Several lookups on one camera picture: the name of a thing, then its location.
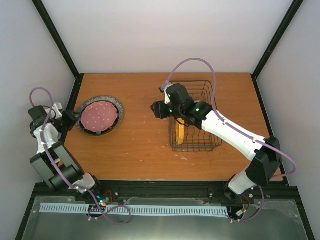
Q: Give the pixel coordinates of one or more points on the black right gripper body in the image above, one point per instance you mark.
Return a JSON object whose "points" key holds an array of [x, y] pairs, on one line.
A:
{"points": [[176, 111]]}

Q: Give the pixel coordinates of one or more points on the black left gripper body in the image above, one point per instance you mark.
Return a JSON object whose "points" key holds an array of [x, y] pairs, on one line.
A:
{"points": [[64, 125]]}

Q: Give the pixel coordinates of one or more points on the yellow dotted scalloped plate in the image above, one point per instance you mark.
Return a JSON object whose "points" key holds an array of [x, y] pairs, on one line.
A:
{"points": [[179, 131]]}

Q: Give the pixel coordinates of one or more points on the pink dotted scalloped plate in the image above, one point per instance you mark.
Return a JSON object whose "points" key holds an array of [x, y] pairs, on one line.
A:
{"points": [[99, 116]]}

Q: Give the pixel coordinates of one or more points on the grey speckled large plate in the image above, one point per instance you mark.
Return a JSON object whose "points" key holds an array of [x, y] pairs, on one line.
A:
{"points": [[106, 98]]}

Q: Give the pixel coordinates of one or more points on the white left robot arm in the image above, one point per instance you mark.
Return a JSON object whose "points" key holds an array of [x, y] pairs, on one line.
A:
{"points": [[53, 162]]}

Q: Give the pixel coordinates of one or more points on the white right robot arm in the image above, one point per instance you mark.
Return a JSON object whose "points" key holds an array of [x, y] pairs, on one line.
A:
{"points": [[263, 153]]}

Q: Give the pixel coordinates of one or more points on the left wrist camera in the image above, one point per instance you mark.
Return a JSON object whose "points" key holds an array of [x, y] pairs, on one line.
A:
{"points": [[57, 109]]}

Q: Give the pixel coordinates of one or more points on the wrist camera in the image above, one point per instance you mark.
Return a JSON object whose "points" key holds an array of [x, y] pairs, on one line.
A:
{"points": [[163, 89], [57, 109]]}

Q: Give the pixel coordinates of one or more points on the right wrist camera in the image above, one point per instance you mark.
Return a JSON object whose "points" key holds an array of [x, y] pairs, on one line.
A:
{"points": [[163, 89]]}

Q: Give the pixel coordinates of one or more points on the black wire dish rack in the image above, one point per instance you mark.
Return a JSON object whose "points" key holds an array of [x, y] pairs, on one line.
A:
{"points": [[195, 138]]}

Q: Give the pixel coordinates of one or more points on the light blue cable duct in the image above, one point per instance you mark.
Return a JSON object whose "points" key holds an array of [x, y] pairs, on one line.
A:
{"points": [[138, 210]]}

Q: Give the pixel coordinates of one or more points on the black aluminium frame rail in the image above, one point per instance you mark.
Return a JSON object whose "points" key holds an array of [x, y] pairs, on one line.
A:
{"points": [[208, 191]]}

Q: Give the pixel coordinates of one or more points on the black left corner post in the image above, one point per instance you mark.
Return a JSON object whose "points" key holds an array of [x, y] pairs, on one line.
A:
{"points": [[47, 20]]}

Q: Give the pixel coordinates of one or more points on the black corner post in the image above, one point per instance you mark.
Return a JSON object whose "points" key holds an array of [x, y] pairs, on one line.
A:
{"points": [[47, 20], [279, 33]]}

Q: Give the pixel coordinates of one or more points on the black right corner post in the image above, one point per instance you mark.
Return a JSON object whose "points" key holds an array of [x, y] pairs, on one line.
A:
{"points": [[279, 33]]}

